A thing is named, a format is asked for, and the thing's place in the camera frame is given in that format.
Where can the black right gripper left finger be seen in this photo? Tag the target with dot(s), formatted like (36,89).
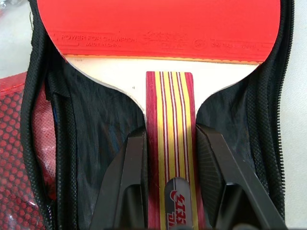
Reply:
(120,182)

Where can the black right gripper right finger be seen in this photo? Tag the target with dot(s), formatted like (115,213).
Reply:
(230,177)

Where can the red table tennis paddle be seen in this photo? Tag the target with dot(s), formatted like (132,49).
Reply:
(158,28)

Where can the black and red paddle case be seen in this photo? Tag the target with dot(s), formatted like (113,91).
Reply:
(69,134)

